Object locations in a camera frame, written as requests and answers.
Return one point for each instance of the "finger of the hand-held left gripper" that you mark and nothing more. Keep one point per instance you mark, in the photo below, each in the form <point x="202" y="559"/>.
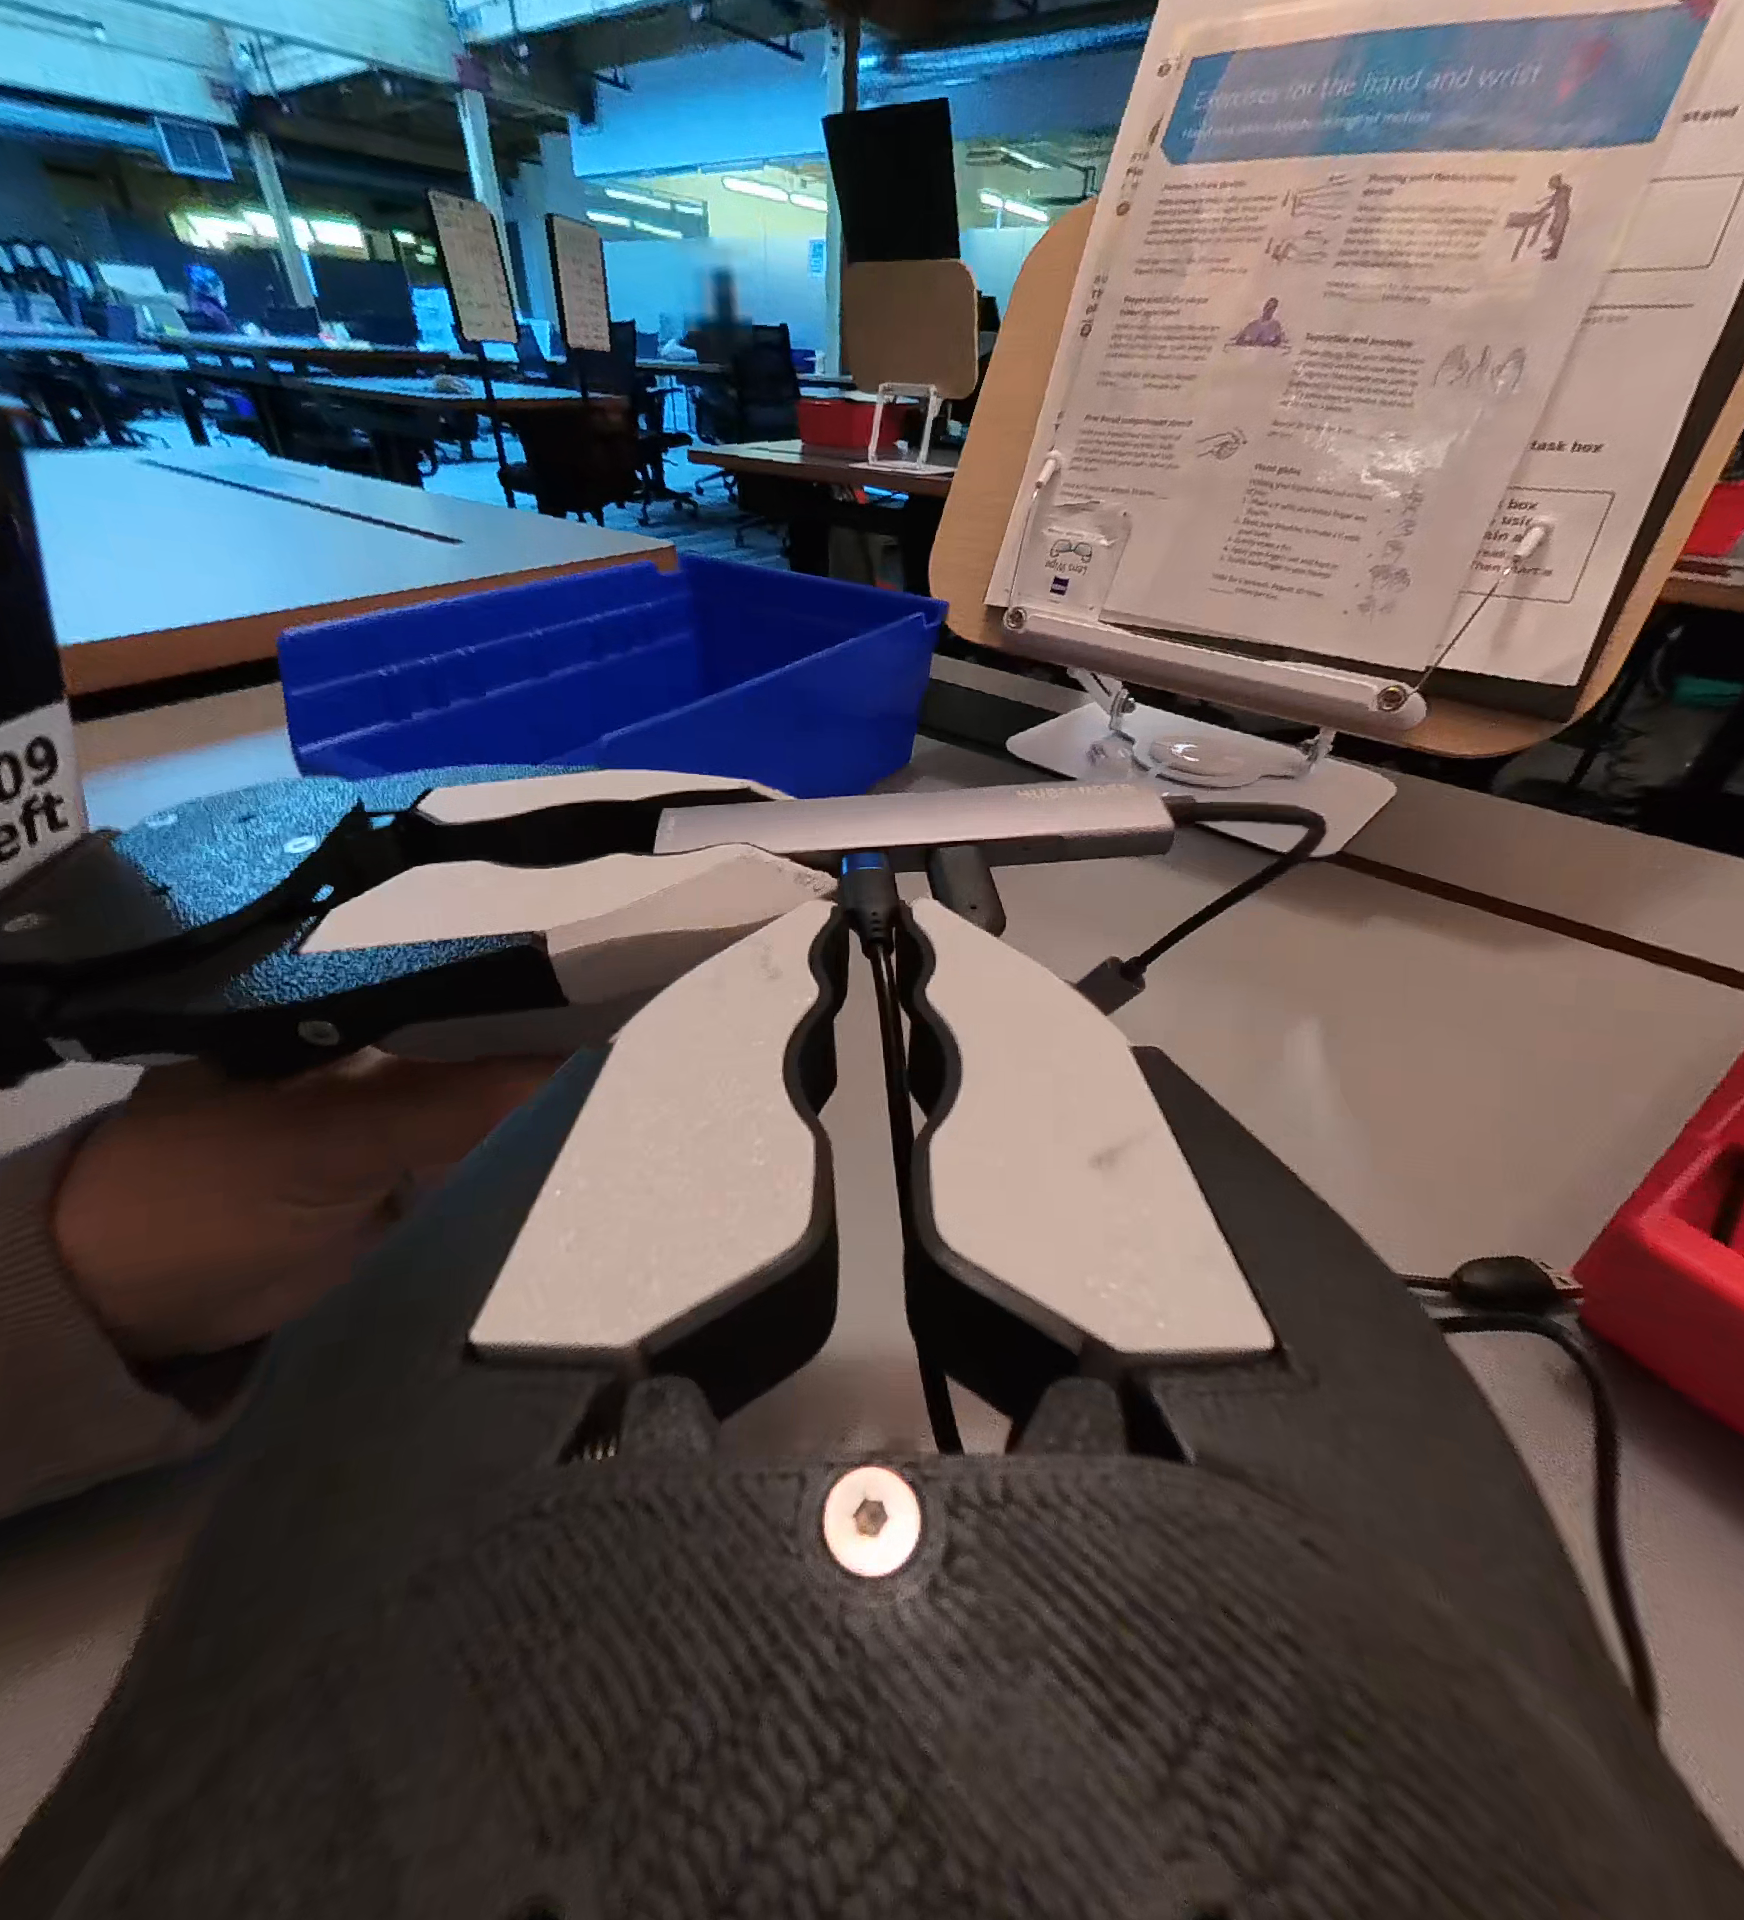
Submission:
<point x="588" y="909"/>
<point x="558" y="795"/>

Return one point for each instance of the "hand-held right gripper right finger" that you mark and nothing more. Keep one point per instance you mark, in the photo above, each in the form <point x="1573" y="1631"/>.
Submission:
<point x="1098" y="1170"/>

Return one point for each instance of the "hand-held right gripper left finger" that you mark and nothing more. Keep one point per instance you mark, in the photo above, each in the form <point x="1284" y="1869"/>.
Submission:
<point x="661" y="1156"/>

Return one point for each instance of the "grey USB hub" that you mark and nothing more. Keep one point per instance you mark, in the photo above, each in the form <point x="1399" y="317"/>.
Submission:
<point x="963" y="822"/>

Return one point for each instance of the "red plastic bin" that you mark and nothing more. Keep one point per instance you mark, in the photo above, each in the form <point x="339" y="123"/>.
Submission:
<point x="1697" y="1307"/>

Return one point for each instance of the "white desk with wooden edge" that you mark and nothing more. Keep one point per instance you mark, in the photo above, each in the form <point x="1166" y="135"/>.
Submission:
<point x="288" y="554"/>

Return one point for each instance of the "white printed task sheet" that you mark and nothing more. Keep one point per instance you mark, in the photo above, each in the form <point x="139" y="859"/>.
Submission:
<point x="1683" y="376"/>

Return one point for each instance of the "person's left hand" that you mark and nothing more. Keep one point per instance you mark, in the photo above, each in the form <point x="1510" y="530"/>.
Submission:
<point x="243" y="1199"/>

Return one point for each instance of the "blue plastic bin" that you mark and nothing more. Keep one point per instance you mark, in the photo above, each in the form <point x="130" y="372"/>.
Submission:
<point x="753" y="660"/>

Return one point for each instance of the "grey USB plug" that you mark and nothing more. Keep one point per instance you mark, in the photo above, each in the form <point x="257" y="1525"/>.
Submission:
<point x="965" y="888"/>

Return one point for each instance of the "black office chair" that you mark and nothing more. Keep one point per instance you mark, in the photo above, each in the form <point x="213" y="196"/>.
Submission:
<point x="595" y="435"/>

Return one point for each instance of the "small red bin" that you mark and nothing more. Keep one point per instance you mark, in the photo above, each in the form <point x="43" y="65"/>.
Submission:
<point x="850" y="423"/>

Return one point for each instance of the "brown board on stand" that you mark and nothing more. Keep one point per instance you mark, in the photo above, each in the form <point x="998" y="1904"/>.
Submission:
<point x="579" y="281"/>
<point x="476" y="267"/>

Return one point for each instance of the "lens wipe packet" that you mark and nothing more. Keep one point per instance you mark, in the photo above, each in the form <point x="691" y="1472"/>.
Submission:
<point x="1070" y="559"/>

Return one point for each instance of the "small wooden document stand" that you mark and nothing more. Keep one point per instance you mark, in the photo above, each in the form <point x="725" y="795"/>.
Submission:
<point x="911" y="330"/>

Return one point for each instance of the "black panel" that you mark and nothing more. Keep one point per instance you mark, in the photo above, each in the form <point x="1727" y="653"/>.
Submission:
<point x="892" y="179"/>

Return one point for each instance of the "laminated exercise instruction sheet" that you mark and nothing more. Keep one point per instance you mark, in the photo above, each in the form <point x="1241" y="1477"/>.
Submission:
<point x="1337" y="300"/>

